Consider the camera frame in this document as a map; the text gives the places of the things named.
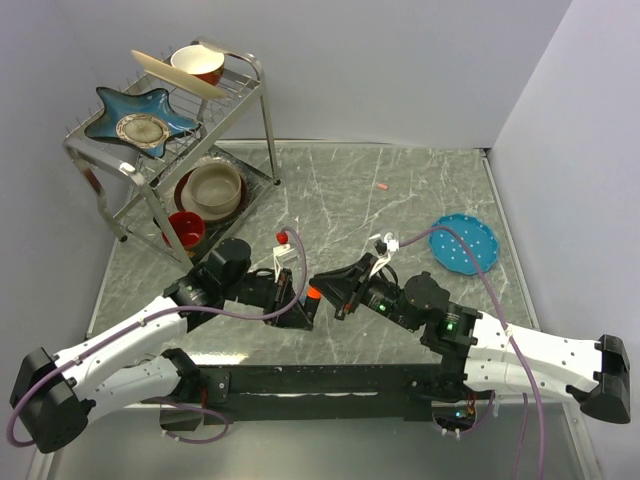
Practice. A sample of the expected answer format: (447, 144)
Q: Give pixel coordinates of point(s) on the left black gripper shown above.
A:
(280, 292)

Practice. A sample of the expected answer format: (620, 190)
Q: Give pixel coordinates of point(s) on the steel dish rack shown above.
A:
(136, 194)

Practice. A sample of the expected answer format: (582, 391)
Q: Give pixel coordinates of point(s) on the white and red bowl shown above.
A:
(201, 62)

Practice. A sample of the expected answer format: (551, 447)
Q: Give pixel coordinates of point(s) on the dark red plate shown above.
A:
(180, 192)

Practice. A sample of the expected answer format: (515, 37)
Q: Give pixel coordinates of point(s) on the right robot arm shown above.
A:
(479, 353)

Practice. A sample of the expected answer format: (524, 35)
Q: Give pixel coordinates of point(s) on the black orange-tipped highlighter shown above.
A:
(310, 306)

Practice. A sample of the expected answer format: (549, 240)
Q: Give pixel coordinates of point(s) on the beige oval plate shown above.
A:
(178, 77)

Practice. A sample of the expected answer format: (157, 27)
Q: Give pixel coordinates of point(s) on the orange highlighter cap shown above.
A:
(314, 293)

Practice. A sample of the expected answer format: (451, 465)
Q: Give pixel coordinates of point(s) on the small round patterned saucer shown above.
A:
(142, 130)

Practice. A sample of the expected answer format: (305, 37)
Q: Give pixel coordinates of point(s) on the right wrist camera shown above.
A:
(385, 244)

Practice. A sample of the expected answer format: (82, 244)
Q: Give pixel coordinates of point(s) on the blue star-shaped dish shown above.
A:
(154, 102)

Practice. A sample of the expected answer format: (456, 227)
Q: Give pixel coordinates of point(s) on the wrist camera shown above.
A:
(385, 244)
(283, 252)

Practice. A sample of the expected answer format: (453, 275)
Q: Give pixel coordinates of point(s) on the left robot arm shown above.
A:
(56, 396)

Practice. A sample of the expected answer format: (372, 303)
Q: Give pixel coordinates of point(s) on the blue polka-dot plate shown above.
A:
(459, 238)

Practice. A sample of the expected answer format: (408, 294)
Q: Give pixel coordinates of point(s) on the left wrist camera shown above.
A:
(283, 252)

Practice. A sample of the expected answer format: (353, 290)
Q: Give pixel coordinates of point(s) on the black base frame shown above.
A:
(315, 392)

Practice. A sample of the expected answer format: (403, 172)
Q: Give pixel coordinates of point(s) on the grey ceramic bowl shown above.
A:
(214, 191)

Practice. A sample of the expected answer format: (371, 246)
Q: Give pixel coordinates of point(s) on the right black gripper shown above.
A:
(344, 290)

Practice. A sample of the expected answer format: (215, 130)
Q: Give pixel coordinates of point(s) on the red cup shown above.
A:
(189, 227)

